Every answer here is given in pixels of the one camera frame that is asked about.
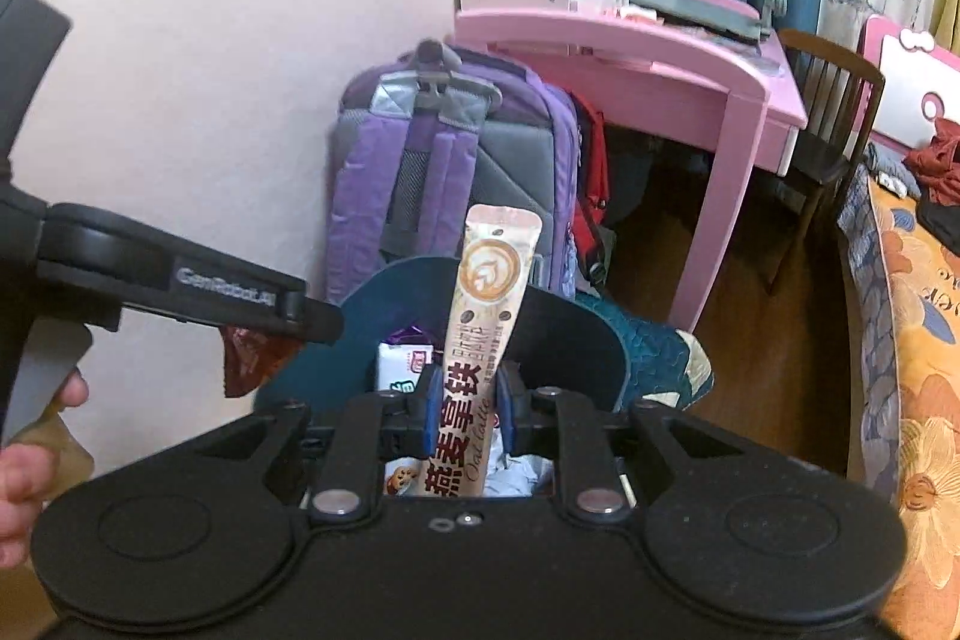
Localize pink desk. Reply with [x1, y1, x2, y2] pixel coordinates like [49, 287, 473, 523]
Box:
[455, 0, 809, 333]

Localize person's left hand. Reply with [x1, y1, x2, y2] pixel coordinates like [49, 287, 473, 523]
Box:
[0, 367, 95, 570]

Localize white paper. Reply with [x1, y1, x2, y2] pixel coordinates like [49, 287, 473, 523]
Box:
[484, 452, 556, 498]

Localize red clothes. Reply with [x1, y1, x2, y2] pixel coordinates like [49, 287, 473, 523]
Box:
[904, 119, 960, 206]

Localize black clothes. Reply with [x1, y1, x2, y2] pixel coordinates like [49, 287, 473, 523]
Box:
[919, 197, 960, 256]

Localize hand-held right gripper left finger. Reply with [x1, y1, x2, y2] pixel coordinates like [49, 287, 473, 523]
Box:
[199, 366, 445, 525]

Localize pink white bed headboard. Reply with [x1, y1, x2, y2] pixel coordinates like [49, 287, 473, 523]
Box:
[859, 14, 960, 157]

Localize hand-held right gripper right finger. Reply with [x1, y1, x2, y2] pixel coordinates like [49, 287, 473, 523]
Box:
[497, 364, 745, 525]

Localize red bag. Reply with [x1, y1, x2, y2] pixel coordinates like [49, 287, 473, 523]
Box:
[566, 89, 617, 289]

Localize grey white cloth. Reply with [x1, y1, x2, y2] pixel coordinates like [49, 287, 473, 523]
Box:
[862, 145, 913, 196]

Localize beige coffee stick packet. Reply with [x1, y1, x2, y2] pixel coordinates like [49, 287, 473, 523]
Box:
[424, 203, 543, 498]

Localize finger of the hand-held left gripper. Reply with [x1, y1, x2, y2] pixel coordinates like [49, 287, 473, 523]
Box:
[274, 295, 347, 345]

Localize white green packet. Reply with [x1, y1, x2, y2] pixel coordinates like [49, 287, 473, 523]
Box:
[375, 342, 436, 395]

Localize dark teal trash bin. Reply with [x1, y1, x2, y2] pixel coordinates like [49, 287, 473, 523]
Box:
[253, 256, 629, 498]

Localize red brown wrapper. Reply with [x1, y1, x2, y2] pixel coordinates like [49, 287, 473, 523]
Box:
[221, 323, 305, 398]

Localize purple grey backpack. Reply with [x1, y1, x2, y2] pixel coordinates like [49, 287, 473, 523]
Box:
[324, 38, 582, 304]

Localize dark wooden chair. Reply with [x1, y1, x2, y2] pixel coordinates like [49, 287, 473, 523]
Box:
[765, 29, 887, 296]

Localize packet with dog picture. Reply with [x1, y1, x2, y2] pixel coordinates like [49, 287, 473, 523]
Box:
[384, 460, 425, 498]

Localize patchwork quilt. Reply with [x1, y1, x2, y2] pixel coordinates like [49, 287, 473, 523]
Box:
[574, 291, 715, 416]

